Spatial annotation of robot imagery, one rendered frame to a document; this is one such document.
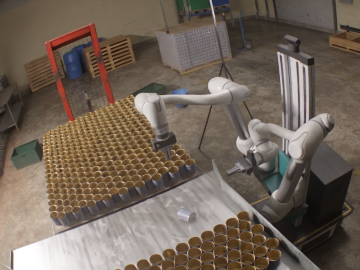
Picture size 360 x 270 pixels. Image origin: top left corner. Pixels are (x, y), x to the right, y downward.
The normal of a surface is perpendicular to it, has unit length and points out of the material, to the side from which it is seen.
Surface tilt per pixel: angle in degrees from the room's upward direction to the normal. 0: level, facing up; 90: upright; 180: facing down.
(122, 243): 0
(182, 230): 0
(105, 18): 90
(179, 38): 88
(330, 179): 0
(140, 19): 90
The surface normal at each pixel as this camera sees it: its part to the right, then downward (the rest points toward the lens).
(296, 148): -0.79, 0.36
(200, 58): 0.47, 0.33
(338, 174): -0.19, -0.85
